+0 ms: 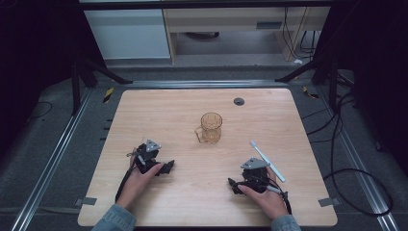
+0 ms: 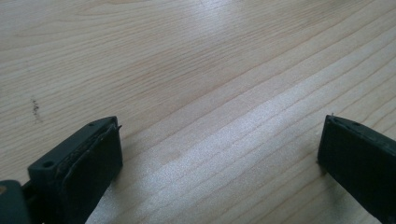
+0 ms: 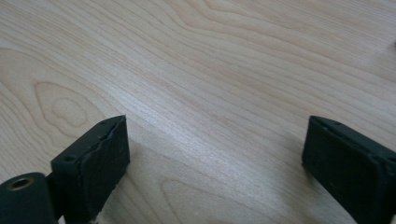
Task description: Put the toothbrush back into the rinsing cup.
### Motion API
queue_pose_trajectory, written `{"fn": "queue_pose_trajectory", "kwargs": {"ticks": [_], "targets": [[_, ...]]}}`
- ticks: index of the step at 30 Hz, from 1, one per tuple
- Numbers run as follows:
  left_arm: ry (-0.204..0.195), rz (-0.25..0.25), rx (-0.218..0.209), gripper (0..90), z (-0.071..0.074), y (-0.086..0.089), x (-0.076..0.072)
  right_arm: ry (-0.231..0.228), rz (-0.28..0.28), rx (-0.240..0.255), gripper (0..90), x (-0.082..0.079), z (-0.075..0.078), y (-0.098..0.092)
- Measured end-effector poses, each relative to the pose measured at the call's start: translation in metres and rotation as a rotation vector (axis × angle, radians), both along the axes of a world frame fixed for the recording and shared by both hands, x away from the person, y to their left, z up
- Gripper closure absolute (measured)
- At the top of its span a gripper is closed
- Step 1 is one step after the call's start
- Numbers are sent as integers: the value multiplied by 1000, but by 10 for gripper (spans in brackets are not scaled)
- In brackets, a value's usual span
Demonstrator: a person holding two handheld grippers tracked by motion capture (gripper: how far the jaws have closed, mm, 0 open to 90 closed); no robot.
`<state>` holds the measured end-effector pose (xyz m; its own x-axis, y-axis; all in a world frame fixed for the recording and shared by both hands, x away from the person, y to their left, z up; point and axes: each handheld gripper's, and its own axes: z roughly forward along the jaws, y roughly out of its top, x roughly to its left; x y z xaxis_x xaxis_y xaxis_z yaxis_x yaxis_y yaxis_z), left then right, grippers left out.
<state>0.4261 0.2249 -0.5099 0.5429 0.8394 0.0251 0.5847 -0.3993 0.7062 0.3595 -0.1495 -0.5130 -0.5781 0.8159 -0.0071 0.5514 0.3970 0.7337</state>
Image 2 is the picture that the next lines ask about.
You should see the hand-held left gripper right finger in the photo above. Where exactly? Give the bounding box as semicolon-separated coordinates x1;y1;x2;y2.
317;114;396;224

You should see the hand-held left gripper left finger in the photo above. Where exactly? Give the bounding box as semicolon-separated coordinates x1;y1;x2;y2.
21;116;124;224

